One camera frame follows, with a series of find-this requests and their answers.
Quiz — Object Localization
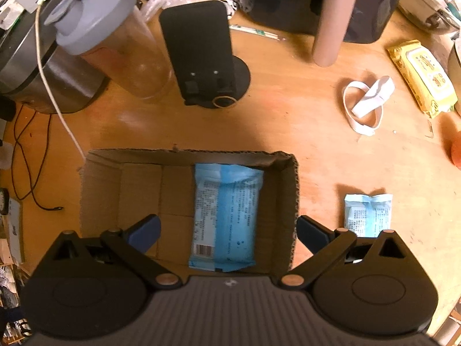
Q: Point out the long blue packet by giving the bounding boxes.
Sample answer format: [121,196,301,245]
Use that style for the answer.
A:
[189,163,265,273]

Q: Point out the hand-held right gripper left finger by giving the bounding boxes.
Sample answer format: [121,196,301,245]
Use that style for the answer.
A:
[47,213,183,291]

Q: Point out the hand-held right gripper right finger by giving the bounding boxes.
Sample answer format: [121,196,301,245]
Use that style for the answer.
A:
[279,215,410,290]

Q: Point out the black phone stand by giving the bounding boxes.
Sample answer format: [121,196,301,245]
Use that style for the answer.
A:
[158,0,252,110]

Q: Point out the white elastic strap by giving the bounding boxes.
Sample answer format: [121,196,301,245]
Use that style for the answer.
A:
[342,75,396,137]

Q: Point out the black charging cable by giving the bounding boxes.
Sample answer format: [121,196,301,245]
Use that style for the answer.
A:
[10,104,66,212]

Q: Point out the white power cable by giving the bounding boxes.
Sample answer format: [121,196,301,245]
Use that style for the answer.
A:
[35,0,88,163]

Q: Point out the yellow wet wipes pack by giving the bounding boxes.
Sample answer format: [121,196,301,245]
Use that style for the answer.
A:
[387,39,458,119]

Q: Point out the light blue smartphone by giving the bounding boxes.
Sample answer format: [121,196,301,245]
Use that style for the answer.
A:
[6,196,24,264]

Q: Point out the small round ring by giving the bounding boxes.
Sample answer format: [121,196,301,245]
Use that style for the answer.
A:
[212,95,237,109]

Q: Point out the brown cardboard box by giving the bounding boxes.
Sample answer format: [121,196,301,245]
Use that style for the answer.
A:
[77,147,302,275]

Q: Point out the clear grey-lidded shaker bottle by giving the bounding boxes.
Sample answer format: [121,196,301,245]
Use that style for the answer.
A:
[46,0,174,100]

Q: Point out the crumpled printed bag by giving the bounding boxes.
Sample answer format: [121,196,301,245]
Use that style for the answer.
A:
[398,0,461,35]

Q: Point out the round wooden desk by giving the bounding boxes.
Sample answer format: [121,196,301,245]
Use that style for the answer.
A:
[0,0,461,336]

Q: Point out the steel rice cooker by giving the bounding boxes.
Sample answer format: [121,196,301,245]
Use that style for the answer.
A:
[0,0,109,114]

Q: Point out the small blue packet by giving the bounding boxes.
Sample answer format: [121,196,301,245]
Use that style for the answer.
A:
[343,192,394,239]

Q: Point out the pink tumbler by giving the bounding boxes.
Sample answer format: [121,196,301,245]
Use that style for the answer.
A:
[311,0,361,67]

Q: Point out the dark air fryer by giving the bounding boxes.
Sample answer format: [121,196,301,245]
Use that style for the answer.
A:
[247,0,412,44]

